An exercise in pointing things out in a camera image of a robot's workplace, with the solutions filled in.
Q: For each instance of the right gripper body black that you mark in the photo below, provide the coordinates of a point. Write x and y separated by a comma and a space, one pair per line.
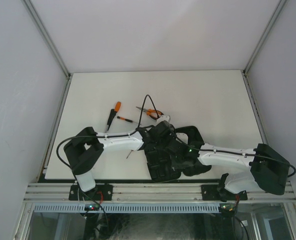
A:
176, 163

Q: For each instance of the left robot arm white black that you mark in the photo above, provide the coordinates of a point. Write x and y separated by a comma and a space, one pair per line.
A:
84, 150

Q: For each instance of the small screwdriver orange black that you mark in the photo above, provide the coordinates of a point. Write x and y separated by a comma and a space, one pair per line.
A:
127, 120

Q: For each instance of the long nose pliers orange handles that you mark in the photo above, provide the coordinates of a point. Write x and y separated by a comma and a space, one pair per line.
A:
152, 113

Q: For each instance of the aluminium front rail frame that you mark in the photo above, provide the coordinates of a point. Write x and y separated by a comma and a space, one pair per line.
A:
147, 193

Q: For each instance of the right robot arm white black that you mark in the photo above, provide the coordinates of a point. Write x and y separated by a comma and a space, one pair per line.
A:
254, 168

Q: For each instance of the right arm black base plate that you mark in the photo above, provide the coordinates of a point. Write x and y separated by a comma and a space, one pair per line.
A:
214, 192

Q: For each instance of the black plastic tool case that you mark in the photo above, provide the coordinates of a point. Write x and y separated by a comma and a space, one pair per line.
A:
159, 161

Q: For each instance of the grey slotted cable duct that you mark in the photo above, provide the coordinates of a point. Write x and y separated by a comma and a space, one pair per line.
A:
127, 208

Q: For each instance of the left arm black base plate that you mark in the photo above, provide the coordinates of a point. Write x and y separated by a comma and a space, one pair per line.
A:
102, 192

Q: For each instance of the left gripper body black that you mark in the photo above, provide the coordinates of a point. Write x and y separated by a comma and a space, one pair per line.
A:
160, 143

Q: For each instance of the claw hammer orange black handle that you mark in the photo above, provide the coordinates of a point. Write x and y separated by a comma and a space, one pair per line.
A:
112, 114

